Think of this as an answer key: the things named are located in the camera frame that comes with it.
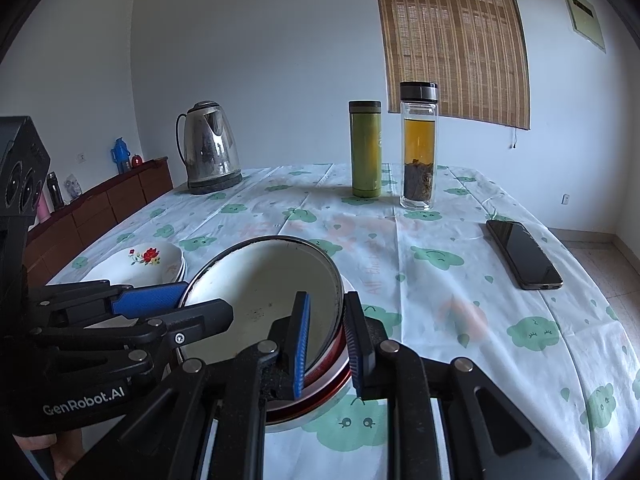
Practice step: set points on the stainless steel electric kettle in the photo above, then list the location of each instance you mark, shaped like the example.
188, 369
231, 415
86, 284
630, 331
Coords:
210, 145

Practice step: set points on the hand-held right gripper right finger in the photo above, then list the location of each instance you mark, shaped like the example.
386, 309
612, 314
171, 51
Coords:
354, 350

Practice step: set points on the blue thermos jug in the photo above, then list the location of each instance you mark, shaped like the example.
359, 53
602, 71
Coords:
120, 157

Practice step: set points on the white enamel bowl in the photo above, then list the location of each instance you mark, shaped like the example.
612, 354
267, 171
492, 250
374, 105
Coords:
260, 285

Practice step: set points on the cream wall panel box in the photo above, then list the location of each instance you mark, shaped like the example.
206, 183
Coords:
585, 15

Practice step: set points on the green thermos bottle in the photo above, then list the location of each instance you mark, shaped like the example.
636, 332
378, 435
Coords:
365, 155

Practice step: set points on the black smartphone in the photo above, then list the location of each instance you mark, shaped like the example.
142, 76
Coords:
525, 255

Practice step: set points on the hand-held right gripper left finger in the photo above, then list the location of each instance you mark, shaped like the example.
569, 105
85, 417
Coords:
301, 345

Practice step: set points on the green cloud printed tablecloth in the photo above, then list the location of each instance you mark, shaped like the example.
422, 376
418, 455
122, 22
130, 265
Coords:
450, 310

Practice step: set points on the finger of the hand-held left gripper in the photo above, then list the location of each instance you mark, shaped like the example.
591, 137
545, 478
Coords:
200, 320
150, 300

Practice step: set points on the clear plastic pack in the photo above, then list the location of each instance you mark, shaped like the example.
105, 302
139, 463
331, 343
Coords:
73, 186

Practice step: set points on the black kettle base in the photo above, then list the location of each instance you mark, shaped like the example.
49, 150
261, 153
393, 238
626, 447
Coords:
215, 188

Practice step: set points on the white plate red flowers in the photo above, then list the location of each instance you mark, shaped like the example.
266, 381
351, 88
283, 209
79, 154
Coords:
125, 265

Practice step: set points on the black thermos bottle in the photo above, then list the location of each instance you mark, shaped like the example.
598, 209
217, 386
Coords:
55, 192

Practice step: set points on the brown wooden sideboard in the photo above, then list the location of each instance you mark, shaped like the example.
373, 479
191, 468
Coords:
100, 205

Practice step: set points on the pink thermos bottle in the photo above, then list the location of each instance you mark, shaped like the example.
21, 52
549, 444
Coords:
44, 210

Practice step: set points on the glass tea bottle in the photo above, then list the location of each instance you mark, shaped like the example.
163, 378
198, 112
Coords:
419, 160

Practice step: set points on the bamboo window blind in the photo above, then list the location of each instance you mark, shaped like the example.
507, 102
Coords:
450, 45

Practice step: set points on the person's left hand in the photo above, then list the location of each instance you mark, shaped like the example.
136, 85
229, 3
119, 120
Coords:
65, 452

